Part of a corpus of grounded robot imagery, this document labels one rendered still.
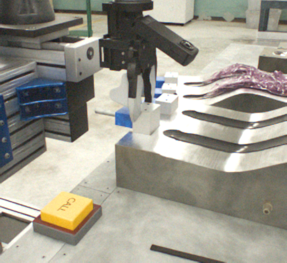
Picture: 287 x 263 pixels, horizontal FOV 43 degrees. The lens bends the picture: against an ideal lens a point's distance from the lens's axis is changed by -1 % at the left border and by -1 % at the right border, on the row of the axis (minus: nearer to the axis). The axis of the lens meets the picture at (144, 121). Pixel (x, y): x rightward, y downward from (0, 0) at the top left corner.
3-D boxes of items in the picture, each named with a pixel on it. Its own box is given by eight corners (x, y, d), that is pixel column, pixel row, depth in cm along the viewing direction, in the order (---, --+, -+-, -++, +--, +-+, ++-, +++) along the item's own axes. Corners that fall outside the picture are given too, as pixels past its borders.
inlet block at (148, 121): (89, 126, 74) (88, 101, 72) (102, 118, 78) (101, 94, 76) (149, 139, 69) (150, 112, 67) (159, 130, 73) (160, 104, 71)
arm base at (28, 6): (-15, 23, 97) (-21, -17, 93) (23, 15, 110) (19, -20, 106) (31, 26, 91) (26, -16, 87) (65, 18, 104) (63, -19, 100)
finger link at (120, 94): (111, 117, 70) (115, 69, 68) (140, 123, 68) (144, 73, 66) (103, 120, 68) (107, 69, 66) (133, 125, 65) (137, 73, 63)
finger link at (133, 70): (134, 95, 68) (138, 48, 66) (143, 97, 67) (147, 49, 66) (123, 98, 64) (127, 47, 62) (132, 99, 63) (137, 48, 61)
